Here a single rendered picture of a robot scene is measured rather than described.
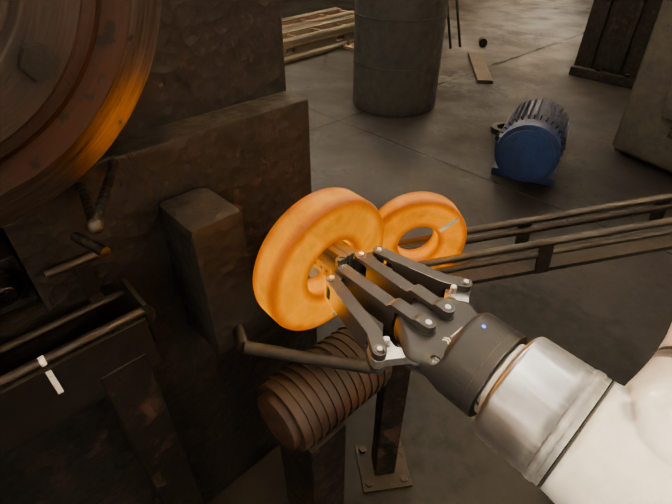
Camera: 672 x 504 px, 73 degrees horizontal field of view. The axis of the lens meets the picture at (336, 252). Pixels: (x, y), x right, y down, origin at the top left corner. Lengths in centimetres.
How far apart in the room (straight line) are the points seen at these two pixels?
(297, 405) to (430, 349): 38
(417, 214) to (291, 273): 30
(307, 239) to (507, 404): 21
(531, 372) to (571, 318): 142
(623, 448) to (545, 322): 138
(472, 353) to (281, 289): 18
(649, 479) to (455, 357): 13
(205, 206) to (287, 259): 25
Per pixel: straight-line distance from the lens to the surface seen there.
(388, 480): 123
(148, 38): 50
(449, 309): 38
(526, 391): 33
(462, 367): 34
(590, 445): 33
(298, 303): 45
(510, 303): 172
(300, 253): 41
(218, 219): 60
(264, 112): 72
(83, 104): 47
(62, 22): 39
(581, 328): 173
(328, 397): 73
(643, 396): 34
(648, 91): 290
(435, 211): 67
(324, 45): 475
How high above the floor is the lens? 112
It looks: 38 degrees down
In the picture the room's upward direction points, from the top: straight up
